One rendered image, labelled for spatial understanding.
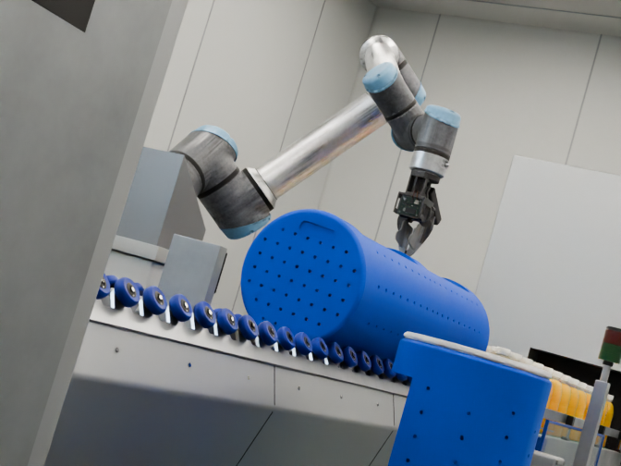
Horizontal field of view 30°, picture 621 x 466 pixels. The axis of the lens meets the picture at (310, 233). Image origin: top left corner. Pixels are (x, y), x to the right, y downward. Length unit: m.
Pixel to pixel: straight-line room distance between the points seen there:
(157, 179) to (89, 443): 1.59
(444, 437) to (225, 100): 5.12
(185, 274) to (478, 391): 0.54
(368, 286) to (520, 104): 5.54
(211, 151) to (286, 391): 1.36
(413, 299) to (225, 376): 0.73
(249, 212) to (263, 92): 3.93
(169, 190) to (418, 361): 1.31
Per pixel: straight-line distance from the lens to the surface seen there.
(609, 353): 3.47
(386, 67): 2.90
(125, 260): 3.18
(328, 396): 2.32
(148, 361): 1.74
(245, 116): 7.17
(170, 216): 3.19
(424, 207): 2.79
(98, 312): 1.64
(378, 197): 7.96
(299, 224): 2.39
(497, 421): 2.02
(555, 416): 3.71
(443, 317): 2.76
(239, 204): 3.40
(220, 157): 3.39
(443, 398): 2.01
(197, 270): 2.00
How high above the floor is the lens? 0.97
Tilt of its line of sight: 5 degrees up
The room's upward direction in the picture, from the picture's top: 16 degrees clockwise
